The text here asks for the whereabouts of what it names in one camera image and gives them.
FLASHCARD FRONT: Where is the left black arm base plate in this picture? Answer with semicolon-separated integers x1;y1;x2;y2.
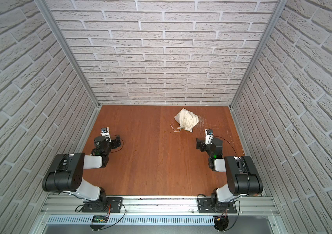
79;197;123;213

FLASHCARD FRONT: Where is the right small electronics board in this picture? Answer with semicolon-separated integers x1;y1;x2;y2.
213;216;229;232

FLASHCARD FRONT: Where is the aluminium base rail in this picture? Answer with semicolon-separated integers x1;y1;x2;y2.
29;195;287;234

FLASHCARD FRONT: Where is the aluminium corner post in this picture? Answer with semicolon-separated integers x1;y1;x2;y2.
35;0;100;109
229;0;287;110

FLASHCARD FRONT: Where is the white perforated vent strip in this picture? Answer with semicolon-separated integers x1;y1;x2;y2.
46;214;214;226

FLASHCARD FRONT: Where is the left small electronics board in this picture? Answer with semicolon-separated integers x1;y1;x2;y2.
90;215;109;231

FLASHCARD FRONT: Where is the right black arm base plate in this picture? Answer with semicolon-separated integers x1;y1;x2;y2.
196;196;237;214

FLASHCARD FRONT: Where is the right aluminium corner post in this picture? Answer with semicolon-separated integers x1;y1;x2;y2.
229;0;287;110

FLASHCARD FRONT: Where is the left aluminium corner post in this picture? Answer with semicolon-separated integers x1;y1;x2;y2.
35;0;100;109

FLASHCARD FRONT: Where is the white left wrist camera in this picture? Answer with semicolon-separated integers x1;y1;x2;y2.
101;127;111;142

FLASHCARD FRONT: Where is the cream cloth drawstring soil bag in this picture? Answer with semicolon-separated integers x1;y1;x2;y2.
170;108;199;133

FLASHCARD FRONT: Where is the small electronics board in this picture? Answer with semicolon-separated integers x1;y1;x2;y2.
213;216;229;232
90;215;109;231

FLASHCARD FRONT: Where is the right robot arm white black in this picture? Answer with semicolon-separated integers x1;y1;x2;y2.
196;135;263;209

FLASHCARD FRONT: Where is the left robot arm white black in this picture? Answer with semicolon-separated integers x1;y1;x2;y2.
42;134;124;206

